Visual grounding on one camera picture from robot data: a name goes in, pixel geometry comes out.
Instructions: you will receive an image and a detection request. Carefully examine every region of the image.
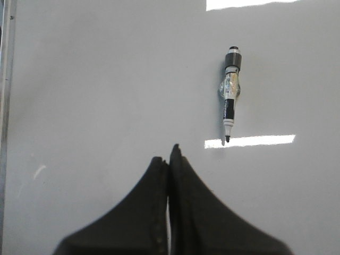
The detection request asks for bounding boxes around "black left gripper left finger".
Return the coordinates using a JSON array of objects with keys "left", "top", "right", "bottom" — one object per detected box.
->
[{"left": 54, "top": 157, "right": 168, "bottom": 254}]

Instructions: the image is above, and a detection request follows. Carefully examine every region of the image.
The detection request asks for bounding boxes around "black and white whiteboard marker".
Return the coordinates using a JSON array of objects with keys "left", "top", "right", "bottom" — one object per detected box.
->
[{"left": 218, "top": 46, "right": 242, "bottom": 143}]

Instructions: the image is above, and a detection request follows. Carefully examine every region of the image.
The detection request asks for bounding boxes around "white whiteboard with aluminium frame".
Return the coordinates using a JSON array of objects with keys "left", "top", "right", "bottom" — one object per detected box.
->
[{"left": 3, "top": 1, "right": 339, "bottom": 254}]

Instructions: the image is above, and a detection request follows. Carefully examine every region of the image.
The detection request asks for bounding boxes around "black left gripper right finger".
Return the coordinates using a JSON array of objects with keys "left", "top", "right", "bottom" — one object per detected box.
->
[{"left": 169, "top": 144, "right": 292, "bottom": 254}]

